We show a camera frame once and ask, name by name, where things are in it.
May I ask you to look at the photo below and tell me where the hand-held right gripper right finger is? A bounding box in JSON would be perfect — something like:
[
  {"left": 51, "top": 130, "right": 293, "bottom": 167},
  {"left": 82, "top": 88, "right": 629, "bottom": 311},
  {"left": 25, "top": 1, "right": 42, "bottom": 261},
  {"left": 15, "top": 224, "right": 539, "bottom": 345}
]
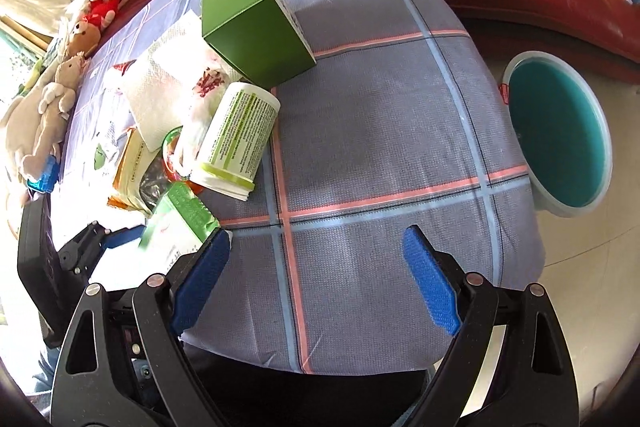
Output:
[{"left": 402, "top": 224, "right": 581, "bottom": 427}]

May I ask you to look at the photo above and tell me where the blue plastic toy block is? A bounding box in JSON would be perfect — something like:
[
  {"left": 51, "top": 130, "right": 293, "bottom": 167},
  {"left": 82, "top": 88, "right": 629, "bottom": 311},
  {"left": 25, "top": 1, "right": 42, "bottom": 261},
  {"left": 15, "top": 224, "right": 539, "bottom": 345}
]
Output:
[{"left": 27, "top": 154, "right": 61, "bottom": 195}]

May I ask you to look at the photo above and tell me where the white paper napkin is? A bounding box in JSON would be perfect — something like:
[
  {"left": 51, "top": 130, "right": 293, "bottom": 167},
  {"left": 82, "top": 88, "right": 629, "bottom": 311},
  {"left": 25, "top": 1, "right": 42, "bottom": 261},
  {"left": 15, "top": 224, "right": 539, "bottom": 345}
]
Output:
[{"left": 120, "top": 12, "right": 216, "bottom": 152}]

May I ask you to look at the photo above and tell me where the brown bear plush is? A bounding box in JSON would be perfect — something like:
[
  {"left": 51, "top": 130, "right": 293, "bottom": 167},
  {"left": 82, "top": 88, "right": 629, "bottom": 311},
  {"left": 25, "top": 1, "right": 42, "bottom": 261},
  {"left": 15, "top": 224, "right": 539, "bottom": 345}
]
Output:
[{"left": 60, "top": 19, "right": 103, "bottom": 58}]

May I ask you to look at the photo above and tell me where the green rimmed foil lid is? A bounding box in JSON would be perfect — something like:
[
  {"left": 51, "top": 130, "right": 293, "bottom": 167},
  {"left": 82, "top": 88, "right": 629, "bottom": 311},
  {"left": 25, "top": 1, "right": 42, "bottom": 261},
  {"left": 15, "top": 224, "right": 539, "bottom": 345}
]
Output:
[{"left": 161, "top": 127, "right": 201, "bottom": 182}]

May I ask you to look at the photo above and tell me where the green snack packet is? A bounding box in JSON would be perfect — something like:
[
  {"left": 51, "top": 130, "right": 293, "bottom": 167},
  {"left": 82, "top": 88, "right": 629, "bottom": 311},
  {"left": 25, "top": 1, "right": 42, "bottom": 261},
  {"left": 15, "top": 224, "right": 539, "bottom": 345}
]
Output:
[{"left": 139, "top": 182, "right": 221, "bottom": 258}]

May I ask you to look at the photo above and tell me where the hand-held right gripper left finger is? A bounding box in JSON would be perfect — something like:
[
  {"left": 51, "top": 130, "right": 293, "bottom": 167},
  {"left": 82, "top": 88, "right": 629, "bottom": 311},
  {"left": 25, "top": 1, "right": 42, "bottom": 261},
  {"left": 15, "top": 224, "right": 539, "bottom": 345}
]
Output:
[{"left": 50, "top": 227, "right": 233, "bottom": 427}]

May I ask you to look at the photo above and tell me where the white green label canister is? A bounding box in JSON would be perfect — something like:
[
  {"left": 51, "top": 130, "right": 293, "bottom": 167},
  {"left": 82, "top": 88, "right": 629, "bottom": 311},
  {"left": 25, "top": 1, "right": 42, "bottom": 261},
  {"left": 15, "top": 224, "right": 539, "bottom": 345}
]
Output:
[{"left": 190, "top": 82, "right": 281, "bottom": 202}]

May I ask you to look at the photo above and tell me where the yellow foil snack packet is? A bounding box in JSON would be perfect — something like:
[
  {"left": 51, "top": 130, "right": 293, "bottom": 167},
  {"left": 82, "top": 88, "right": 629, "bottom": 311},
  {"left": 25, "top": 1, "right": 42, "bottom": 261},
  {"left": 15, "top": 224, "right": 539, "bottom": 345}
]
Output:
[{"left": 107, "top": 127, "right": 168, "bottom": 214}]

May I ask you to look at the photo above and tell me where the beige rabbit plush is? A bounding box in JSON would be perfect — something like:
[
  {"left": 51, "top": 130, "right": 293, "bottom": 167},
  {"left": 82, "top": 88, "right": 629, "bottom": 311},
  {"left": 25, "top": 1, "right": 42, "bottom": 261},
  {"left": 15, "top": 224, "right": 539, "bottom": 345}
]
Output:
[{"left": 0, "top": 52, "right": 91, "bottom": 188}]

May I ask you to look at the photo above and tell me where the white red print plastic bag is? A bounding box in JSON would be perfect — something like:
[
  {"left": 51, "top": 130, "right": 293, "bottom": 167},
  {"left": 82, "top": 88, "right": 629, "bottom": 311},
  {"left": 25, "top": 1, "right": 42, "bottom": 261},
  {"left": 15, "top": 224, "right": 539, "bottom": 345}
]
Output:
[{"left": 172, "top": 52, "right": 241, "bottom": 178}]

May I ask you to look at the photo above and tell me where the checked grey blanket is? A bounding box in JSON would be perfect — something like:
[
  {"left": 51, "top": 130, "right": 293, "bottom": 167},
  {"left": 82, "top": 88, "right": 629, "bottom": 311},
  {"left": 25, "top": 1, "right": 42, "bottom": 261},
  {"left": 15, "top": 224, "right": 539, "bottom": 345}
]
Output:
[{"left": 52, "top": 0, "right": 546, "bottom": 375}]

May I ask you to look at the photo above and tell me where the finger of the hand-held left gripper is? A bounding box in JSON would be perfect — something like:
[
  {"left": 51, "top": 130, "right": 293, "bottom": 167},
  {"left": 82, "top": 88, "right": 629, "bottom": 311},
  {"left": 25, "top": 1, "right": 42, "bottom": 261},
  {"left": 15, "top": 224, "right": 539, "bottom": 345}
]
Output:
[{"left": 57, "top": 222, "right": 147, "bottom": 279}]

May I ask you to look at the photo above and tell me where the teal plastic basin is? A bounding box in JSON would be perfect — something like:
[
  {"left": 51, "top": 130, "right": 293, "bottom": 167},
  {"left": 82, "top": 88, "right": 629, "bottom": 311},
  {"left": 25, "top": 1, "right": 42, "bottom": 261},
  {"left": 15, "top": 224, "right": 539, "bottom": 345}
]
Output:
[{"left": 501, "top": 51, "right": 613, "bottom": 219}]

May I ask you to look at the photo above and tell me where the green cardboard box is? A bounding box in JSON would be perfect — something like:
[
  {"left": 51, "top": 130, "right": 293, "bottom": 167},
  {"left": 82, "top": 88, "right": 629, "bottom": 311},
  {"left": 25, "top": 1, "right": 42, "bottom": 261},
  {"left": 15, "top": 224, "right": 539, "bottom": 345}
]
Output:
[{"left": 201, "top": 0, "right": 317, "bottom": 88}]

